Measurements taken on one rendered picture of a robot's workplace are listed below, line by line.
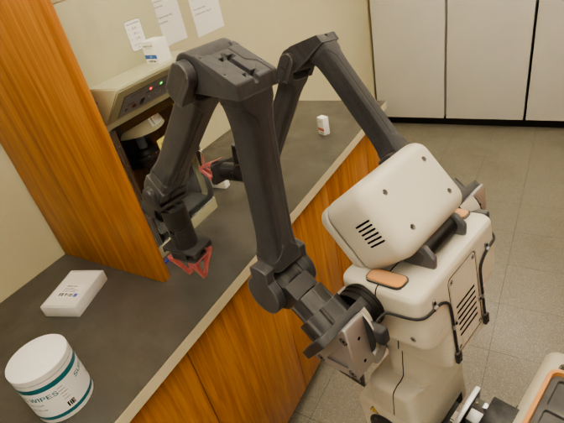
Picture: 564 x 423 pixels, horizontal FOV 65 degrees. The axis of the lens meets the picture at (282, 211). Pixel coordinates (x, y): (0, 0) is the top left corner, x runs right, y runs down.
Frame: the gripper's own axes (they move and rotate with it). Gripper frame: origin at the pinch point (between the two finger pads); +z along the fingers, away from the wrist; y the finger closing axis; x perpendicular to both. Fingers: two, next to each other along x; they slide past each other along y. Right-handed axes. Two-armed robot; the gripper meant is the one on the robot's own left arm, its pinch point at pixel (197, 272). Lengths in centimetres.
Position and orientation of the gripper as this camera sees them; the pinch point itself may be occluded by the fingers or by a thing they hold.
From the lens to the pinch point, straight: 111.3
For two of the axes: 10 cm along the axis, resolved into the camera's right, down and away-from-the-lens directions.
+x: -4.8, 5.5, -6.8
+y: -8.6, -1.3, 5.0
